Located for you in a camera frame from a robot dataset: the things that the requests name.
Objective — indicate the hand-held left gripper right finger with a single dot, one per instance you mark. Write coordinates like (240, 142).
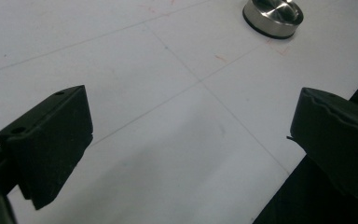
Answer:
(338, 143)

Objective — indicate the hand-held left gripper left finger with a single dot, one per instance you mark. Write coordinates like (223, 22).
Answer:
(49, 146)

